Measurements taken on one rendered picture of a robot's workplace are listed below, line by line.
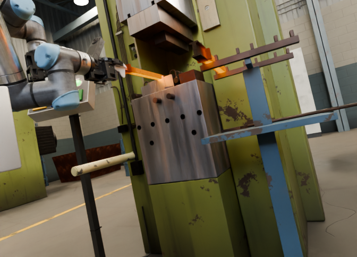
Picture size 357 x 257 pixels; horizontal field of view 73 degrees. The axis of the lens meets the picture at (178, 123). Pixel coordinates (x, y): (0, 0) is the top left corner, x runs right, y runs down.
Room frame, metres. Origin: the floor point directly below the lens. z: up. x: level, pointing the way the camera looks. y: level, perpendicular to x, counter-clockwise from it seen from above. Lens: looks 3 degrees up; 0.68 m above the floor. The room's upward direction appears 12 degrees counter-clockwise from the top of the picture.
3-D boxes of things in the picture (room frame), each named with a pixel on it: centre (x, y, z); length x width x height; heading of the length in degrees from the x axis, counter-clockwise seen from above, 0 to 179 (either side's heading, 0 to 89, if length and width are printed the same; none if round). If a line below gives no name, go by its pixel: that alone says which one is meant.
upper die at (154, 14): (1.42, -0.03, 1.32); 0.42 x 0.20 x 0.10; 152
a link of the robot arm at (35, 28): (0.98, 0.51, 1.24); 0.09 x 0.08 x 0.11; 143
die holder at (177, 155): (1.40, -0.08, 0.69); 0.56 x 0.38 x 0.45; 152
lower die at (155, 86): (1.42, -0.03, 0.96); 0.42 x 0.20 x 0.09; 152
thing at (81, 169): (1.31, 0.42, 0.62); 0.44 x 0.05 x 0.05; 152
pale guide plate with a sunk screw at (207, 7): (1.20, -0.27, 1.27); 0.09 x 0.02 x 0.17; 62
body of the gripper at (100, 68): (0.85, 0.24, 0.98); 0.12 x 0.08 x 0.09; 152
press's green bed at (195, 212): (1.40, -0.08, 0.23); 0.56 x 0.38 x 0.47; 152
